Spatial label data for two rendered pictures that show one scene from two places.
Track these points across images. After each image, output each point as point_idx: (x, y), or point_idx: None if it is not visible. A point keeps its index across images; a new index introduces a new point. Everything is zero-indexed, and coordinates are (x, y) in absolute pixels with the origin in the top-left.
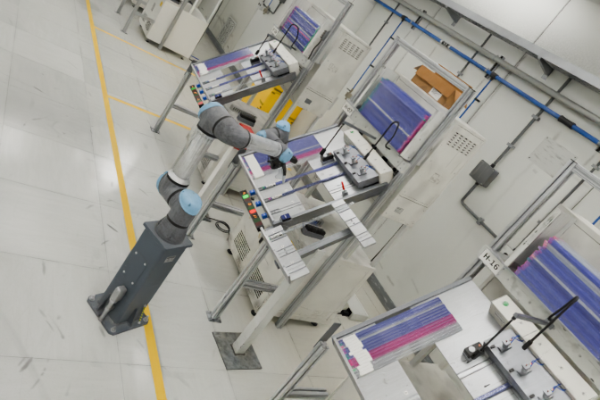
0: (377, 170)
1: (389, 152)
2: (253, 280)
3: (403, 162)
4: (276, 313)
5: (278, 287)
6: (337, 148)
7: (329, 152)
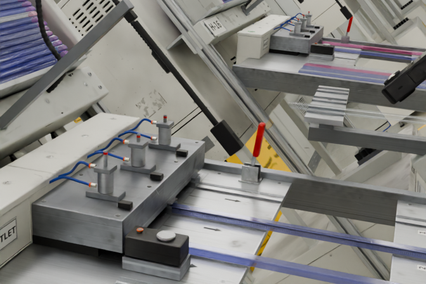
0: (129, 123)
1: (56, 95)
2: None
3: (84, 73)
4: None
5: None
6: (49, 283)
7: None
